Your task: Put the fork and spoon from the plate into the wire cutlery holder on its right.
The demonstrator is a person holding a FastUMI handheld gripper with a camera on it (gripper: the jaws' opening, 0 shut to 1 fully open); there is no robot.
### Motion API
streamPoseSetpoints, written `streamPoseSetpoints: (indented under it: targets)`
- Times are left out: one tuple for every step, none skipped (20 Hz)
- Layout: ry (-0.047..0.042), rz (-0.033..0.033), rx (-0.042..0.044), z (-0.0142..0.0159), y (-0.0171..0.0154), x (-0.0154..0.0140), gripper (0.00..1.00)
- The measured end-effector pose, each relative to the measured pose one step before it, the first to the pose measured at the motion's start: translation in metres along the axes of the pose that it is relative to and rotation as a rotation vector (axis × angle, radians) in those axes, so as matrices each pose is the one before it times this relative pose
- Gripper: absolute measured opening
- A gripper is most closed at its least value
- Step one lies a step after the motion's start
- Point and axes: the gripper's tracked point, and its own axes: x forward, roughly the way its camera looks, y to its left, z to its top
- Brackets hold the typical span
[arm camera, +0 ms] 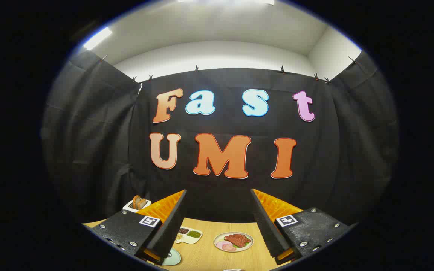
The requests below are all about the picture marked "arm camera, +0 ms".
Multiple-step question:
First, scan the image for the light blue plate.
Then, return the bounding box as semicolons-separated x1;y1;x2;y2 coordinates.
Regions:
162;248;182;266

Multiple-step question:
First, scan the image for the row of cloth clips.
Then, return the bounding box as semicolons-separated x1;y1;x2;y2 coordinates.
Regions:
99;55;358;85

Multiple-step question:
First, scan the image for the white plate with food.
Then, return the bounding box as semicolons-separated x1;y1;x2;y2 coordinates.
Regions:
214;231;254;252

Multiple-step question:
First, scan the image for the brown meat patty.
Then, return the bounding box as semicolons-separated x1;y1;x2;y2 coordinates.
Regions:
224;233;251;248

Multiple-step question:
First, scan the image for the white toaster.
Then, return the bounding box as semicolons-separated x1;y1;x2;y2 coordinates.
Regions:
123;199;152;212

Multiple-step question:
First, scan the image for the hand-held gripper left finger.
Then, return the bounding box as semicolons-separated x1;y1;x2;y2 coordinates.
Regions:
83;189;187;266

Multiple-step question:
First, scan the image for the long ceiling light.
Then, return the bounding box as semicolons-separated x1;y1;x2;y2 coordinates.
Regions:
83;27;112;50

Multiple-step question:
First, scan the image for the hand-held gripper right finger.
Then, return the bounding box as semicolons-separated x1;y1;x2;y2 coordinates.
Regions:
250;188;357;266

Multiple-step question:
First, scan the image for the white divided dish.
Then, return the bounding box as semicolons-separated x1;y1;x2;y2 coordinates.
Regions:
174;227;203;244

